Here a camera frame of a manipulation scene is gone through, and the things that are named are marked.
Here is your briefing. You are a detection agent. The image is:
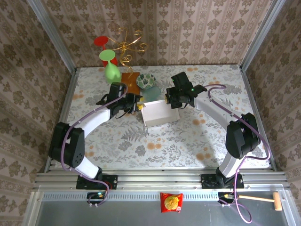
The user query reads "aluminium frame post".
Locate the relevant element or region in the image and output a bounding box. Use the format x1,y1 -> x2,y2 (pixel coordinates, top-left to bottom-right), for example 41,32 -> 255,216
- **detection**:
27,0 -> 78,73
239,0 -> 287,71

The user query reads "red snack packet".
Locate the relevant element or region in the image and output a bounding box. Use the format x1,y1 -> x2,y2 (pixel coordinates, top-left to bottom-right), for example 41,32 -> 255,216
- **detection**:
159,192 -> 184,214

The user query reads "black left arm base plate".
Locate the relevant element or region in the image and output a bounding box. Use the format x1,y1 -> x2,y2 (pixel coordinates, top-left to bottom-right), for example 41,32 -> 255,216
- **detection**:
75,174 -> 118,190

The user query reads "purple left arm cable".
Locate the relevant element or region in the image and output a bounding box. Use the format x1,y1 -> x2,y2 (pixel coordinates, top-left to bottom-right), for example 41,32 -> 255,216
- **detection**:
60,83 -> 129,207

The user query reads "aluminium table side rail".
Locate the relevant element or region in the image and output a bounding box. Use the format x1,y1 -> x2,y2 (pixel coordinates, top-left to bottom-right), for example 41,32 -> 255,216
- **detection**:
44,67 -> 79,170
239,67 -> 277,170

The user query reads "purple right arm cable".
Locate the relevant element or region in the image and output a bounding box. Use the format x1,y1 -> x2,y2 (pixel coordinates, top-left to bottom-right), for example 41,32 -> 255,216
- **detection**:
208,84 -> 271,224

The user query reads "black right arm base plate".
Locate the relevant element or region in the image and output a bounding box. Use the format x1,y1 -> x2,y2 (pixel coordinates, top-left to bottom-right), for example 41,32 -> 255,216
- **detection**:
201,174 -> 245,189

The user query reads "teal plastic cup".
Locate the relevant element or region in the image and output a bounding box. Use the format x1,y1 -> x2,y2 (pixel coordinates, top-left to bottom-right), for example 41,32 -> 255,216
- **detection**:
142,85 -> 162,102

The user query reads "small black connector board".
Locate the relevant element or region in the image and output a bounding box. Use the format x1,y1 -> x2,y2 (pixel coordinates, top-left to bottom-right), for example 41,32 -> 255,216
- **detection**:
87,192 -> 106,200
218,192 -> 236,200

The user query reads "aluminium front rail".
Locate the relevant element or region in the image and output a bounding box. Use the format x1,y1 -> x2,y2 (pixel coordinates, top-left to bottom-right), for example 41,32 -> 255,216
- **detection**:
32,171 -> 290,190

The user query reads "green plastic wine glass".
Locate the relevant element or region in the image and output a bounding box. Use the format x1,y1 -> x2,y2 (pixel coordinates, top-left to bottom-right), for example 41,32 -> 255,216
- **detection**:
98,49 -> 122,85

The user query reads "red plastic wine glass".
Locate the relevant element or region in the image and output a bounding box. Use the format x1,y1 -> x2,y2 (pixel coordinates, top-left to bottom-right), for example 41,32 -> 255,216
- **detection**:
93,35 -> 119,68

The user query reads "gold wire glass rack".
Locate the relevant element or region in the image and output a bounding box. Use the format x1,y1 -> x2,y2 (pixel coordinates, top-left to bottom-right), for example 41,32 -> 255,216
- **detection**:
110,27 -> 148,87

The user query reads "slotted grey cable duct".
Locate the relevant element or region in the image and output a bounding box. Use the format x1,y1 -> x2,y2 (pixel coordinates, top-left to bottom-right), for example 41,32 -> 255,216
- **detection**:
41,192 -> 237,201

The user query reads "wooden mallet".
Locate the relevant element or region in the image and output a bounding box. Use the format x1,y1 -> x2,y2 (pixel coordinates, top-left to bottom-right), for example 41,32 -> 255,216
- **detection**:
238,192 -> 282,211

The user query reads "white paper box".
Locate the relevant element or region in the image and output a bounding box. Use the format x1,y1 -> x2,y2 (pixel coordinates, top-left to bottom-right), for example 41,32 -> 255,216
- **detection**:
140,98 -> 181,128

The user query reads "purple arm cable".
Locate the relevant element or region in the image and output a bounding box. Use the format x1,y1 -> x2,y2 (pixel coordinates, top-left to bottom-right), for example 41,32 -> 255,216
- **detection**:
60,83 -> 129,207
208,84 -> 271,224

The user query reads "leaf-patterned bowl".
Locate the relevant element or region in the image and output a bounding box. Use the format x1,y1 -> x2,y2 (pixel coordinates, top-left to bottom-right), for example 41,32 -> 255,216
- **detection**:
136,73 -> 157,90

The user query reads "brown wooden board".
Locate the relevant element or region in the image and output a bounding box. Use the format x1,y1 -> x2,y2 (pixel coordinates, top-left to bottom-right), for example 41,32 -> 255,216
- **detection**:
121,72 -> 141,95

